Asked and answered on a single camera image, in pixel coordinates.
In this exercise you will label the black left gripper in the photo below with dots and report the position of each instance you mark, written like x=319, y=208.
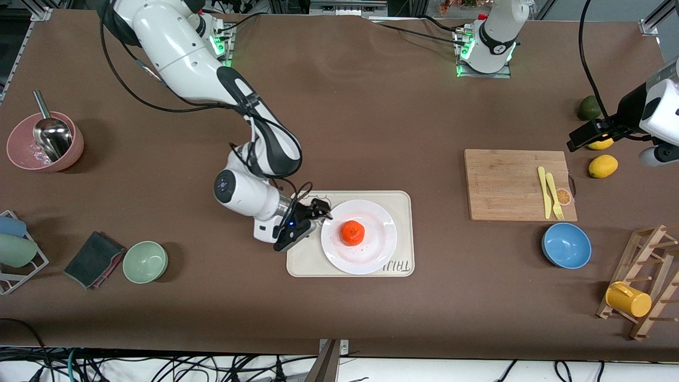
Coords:
x=629, y=111

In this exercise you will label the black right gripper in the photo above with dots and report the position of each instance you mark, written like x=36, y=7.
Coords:
x=306, y=210

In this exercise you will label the orange mandarin fruit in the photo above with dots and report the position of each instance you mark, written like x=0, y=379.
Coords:
x=352, y=233

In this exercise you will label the white round plate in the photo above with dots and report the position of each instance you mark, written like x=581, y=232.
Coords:
x=379, y=249

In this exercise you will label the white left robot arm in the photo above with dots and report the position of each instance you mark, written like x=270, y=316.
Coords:
x=496, y=37

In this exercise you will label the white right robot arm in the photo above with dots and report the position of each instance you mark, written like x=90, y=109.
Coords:
x=180, y=53

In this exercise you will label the yellow lemon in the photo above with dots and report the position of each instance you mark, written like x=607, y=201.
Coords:
x=602, y=144
x=603, y=166

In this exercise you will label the dark green avocado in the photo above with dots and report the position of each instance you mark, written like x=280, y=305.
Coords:
x=586, y=109

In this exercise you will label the orange slice decoration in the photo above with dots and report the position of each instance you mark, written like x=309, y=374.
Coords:
x=563, y=197

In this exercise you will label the yellow plastic fork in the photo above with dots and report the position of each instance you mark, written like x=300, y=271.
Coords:
x=553, y=193

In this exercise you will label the beige tray with bear print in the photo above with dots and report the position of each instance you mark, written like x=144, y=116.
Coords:
x=403, y=212

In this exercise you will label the yellow plastic knife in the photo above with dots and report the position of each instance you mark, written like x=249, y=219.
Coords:
x=544, y=191

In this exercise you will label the wooden cutting board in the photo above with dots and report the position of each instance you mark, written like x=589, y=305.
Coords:
x=498, y=185

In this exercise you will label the blue bowl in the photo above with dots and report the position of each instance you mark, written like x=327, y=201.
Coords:
x=566, y=245

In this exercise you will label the wooden cup rack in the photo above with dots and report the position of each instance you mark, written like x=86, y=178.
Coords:
x=650, y=254

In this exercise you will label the yellow mug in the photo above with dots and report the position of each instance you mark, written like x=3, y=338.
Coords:
x=628, y=300

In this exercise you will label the pale green bowl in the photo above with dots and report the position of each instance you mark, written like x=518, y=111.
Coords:
x=145, y=262

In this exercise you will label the dark grey folded cloth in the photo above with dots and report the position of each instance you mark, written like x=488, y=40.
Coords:
x=93, y=260

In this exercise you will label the metal scoop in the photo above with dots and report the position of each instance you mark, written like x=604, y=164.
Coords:
x=53, y=135

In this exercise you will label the pink bowl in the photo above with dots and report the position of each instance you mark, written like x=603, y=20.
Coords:
x=21, y=143

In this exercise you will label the pale green cup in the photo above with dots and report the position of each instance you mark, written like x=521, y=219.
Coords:
x=16, y=250

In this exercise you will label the pale blue cup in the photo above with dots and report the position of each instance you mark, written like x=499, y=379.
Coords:
x=11, y=226

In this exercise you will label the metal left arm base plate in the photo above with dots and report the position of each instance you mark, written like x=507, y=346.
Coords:
x=482, y=75

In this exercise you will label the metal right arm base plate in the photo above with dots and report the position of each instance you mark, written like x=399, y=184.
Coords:
x=227, y=53

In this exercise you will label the aluminium frame profile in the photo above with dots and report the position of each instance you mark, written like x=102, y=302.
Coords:
x=347, y=7

